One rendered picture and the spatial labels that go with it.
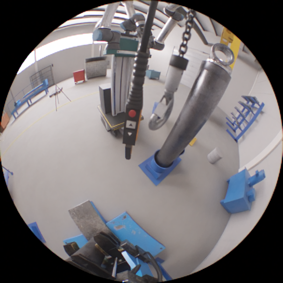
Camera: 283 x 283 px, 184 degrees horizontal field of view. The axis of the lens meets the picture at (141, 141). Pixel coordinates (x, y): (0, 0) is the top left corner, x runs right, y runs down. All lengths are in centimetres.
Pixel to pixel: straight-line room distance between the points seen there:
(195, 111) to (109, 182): 133
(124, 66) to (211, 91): 126
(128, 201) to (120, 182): 31
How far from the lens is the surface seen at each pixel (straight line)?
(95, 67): 746
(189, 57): 1109
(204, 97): 58
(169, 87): 20
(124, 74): 155
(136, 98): 31
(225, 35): 71
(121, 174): 139
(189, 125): 65
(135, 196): 133
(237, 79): 1027
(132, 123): 33
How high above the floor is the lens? 133
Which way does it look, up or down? 51 degrees down
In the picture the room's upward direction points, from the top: 14 degrees clockwise
